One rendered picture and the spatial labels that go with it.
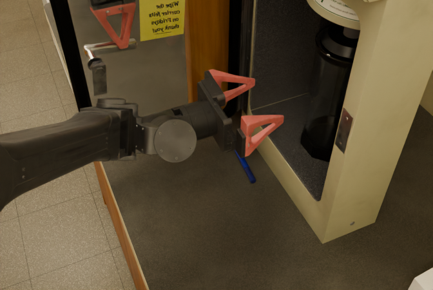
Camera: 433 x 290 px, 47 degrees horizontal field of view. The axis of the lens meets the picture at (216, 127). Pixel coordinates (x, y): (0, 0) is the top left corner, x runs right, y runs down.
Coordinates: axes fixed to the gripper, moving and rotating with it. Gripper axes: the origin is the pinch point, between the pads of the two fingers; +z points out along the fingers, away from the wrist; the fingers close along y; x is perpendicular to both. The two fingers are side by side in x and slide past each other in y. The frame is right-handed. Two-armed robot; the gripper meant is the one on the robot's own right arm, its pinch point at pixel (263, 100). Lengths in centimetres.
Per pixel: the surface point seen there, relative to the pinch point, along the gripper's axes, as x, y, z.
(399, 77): -11.9, -14.7, 10.9
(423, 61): -13.3, -14.6, 14.3
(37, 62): 116, 197, -33
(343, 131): -3.1, -13.3, 5.3
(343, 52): -7.9, -2.9, 11.3
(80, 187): 116, 98, -31
